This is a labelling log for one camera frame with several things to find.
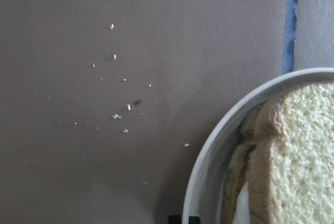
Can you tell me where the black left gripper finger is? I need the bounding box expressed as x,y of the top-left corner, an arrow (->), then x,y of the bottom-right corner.
168,215 -> 181,224

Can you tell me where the white round plate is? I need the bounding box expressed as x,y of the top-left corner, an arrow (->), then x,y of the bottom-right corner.
182,68 -> 333,223

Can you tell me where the bread slice top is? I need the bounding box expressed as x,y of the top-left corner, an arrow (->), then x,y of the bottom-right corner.
244,81 -> 333,223

